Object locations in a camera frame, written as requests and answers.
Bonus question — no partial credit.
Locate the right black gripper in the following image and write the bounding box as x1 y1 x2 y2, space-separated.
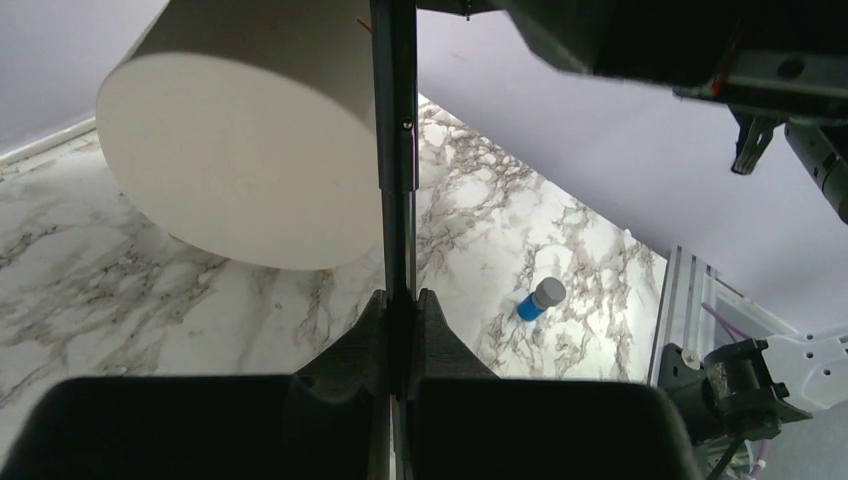
421 1 847 176

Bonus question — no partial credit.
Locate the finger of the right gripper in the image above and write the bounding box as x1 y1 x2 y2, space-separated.
784 122 847 223

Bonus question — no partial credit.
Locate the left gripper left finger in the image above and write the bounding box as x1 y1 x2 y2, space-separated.
1 291 389 479

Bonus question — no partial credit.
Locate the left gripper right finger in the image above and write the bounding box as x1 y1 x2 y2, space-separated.
407 289 701 479

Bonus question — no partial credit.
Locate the beige folding umbrella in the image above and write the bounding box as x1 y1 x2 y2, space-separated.
370 0 419 315

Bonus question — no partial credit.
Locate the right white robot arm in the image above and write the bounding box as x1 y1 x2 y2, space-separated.
421 1 847 458

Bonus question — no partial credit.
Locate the cream cylindrical umbrella stand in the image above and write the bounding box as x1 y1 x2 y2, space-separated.
95 0 382 270

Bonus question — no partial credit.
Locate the small blue capped bottle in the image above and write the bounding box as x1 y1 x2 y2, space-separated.
516 277 567 322

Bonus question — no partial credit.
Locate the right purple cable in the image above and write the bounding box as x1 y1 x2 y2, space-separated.
700 301 773 480

